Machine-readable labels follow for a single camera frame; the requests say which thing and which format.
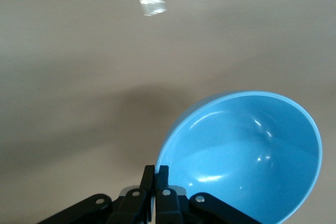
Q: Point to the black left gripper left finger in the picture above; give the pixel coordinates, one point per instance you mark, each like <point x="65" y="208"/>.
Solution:
<point x="136" y="203"/>

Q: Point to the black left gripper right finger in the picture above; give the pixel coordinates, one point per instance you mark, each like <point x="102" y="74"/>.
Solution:
<point x="168" y="205"/>

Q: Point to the blue bowl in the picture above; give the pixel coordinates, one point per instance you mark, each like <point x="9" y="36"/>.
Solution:
<point x="249" y="155"/>

